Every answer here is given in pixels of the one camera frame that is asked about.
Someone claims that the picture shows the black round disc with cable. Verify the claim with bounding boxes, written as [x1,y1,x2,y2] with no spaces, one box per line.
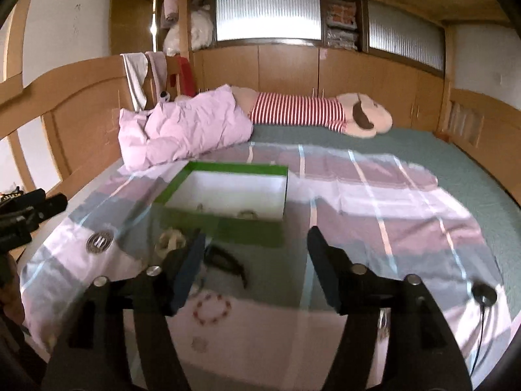
[468,283,498,375]

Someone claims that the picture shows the green cardboard box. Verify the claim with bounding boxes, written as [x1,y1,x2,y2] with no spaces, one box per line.
[152,162,289,248]

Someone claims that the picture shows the wooden footboard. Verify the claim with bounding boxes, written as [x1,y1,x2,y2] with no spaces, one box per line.
[437,87,521,208]

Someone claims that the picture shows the beige beaded bracelet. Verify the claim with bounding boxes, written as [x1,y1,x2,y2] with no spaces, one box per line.
[157,228,189,256]

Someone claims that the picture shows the white rolled bedding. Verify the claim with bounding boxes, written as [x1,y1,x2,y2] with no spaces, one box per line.
[189,6,214,50]

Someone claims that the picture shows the pink hanging cloth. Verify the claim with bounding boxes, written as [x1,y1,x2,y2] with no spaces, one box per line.
[146,51,168,94]

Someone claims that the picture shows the bagged bedding pile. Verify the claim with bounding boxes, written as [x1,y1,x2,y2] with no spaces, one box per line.
[161,0,180,55]

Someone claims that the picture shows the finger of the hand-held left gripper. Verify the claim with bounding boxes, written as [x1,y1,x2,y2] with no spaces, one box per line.
[30,194,68,221]
[10,188,47,210]

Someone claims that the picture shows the narrow frosted glass window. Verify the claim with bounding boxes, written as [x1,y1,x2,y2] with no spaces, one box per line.
[368,0,445,75]

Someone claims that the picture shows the pink quilt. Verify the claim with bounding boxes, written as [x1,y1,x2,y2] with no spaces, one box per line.
[118,85,254,172]

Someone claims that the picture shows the grey white hanging garment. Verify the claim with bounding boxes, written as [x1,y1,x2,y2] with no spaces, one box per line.
[121,52,148,110]

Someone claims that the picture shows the red cloth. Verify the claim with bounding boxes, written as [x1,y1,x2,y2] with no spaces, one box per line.
[178,56,196,95]

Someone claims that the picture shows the stack of folded bedding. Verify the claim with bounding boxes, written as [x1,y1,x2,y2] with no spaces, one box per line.
[326,0,359,51]

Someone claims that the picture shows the wooden headboard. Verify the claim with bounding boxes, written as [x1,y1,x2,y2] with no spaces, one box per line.
[0,55,172,196]

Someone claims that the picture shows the red beaded bracelet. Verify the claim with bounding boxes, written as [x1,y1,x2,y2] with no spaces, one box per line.
[194,293,232,326]

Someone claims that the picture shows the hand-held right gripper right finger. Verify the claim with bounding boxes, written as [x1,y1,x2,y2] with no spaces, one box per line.
[306,225,475,391]

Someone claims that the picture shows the green mattress cover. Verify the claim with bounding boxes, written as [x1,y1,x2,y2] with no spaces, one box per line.
[244,124,521,294]

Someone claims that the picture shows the wide frosted glass window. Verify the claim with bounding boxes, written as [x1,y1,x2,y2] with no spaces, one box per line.
[215,0,322,42]

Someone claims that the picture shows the black bangle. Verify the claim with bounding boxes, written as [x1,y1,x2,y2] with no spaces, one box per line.
[204,244,250,290]

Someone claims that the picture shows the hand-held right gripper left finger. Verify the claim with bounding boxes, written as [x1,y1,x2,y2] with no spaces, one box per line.
[43,228,208,391]

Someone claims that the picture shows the striped long plush toy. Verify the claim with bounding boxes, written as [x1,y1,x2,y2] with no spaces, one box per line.
[232,85,393,138]

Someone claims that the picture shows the wooden wall cabinets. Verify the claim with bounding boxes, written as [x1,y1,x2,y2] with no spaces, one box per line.
[191,43,448,131]

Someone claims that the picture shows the plaid bed sheet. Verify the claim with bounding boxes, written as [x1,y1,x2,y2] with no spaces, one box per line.
[20,142,514,391]

